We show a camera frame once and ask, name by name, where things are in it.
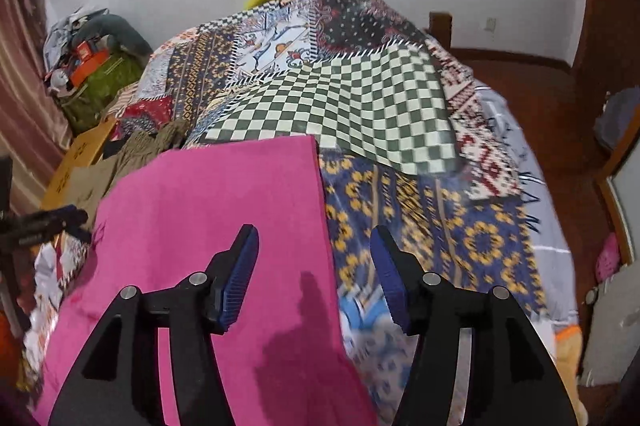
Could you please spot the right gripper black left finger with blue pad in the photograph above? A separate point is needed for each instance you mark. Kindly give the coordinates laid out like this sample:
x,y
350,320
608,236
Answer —
x,y
115,379

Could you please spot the wooden framed mirror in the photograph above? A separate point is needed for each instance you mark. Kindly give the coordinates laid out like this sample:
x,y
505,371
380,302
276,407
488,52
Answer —
x,y
619,186

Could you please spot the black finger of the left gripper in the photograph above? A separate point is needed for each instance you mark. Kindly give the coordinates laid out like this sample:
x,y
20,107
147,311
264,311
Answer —
x,y
42,226

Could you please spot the wooden bed post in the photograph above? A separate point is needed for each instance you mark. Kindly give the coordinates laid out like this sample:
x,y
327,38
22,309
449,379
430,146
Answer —
x,y
440,27

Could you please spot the white wall socket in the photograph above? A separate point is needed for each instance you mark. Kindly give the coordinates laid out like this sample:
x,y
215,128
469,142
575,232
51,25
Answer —
x,y
491,24

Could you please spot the olive khaki garment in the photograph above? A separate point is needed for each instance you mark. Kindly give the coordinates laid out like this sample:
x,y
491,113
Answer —
x,y
87,186

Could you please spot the pink slipper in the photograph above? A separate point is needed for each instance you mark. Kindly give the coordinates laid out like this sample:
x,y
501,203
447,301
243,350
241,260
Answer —
x,y
608,260

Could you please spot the patchwork patterned bedspread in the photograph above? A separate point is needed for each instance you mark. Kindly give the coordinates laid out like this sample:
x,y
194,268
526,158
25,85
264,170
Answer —
x,y
402,142

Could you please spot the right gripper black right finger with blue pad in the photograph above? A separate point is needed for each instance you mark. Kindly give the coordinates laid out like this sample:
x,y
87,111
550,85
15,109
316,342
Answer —
x,y
513,380

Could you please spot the pink pants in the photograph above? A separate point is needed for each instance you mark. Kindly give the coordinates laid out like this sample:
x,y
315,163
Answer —
x,y
282,362

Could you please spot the yellow cardboard box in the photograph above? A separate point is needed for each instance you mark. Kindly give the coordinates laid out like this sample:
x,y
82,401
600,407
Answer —
x,y
85,150

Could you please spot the orange yellow blanket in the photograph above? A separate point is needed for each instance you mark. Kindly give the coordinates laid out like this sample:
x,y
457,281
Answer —
x,y
568,350

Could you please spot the clutter pile with green bag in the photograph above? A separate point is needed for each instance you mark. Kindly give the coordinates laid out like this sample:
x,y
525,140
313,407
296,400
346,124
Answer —
x,y
89,57

